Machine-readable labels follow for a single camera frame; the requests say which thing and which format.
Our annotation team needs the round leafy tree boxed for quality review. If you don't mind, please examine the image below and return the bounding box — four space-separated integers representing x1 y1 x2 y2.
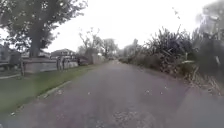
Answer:
101 37 120 60

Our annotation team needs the pale fence wall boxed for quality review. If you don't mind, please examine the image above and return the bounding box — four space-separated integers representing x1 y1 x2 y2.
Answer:
83 49 105 66

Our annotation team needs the large dark tree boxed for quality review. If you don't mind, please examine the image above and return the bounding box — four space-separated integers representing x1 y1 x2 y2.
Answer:
0 0 89 60

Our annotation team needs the dark building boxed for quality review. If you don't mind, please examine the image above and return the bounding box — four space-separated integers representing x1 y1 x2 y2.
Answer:
0 43 23 72

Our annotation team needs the grey asphalt road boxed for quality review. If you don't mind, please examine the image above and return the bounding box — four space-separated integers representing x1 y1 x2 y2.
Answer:
0 59 224 128

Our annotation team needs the green grass verge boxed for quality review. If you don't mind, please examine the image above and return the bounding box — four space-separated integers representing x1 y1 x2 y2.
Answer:
0 63 102 114

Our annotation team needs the pale concrete kerb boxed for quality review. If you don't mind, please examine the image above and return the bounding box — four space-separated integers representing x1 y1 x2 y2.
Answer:
36 79 73 100

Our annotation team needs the house with dark roof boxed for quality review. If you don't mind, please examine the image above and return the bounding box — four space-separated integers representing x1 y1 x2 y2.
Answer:
49 48 77 61

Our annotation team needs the low grey wall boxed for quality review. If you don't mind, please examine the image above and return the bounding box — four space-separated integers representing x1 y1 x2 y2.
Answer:
20 57 80 75

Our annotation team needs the bare branched tree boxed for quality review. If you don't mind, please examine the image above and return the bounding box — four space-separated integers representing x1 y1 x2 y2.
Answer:
78 27 105 58

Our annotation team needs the row of flax bushes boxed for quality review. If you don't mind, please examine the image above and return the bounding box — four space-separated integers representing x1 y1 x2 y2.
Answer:
118 3 224 96

